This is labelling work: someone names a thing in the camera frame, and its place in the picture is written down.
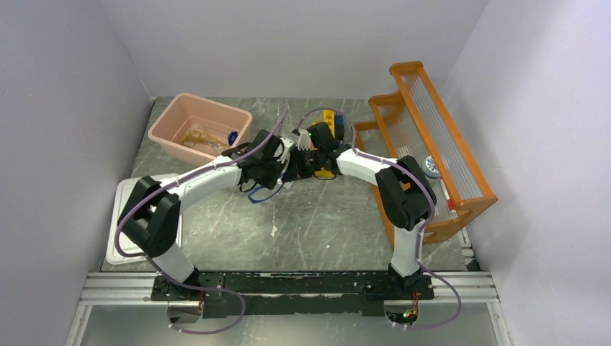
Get metal forceps scissors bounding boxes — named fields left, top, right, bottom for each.
left=202, top=136, right=231, bottom=150

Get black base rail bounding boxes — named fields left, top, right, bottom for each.
left=150, top=270, right=434, bottom=319

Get blue safety glasses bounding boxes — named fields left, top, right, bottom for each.
left=247, top=178, right=293, bottom=204

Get tan rubber tubing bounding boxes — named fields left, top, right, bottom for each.
left=179, top=130, right=218, bottom=148

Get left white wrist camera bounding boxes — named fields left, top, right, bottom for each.
left=279, top=136, right=295, bottom=162

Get white blue small jar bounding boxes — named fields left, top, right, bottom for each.
left=422, top=156, right=441, bottom=183

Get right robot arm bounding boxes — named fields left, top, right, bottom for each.
left=283, top=123, right=437, bottom=298

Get orange wooden shelf rack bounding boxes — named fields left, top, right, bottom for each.
left=355, top=61, right=498, bottom=244

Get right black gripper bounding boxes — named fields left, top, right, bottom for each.
left=282, top=146, right=324, bottom=182

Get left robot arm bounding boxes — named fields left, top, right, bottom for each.
left=116, top=130, right=295, bottom=300

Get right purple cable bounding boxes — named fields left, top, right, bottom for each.
left=292, top=107, right=462, bottom=330

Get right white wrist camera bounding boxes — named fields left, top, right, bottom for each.
left=293, top=128, right=312, bottom=151

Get yellow test tube rack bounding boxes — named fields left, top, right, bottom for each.
left=308, top=110, right=342, bottom=180

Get pink plastic bin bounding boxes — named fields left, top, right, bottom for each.
left=148, top=93, right=253, bottom=166

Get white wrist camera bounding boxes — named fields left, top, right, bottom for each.
left=279, top=136, right=295, bottom=162
left=293, top=128, right=312, bottom=151

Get white plastic lid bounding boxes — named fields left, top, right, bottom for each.
left=104, top=174, right=184, bottom=266

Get blue base graduated cylinder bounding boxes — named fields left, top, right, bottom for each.
left=227, top=131, right=239, bottom=146

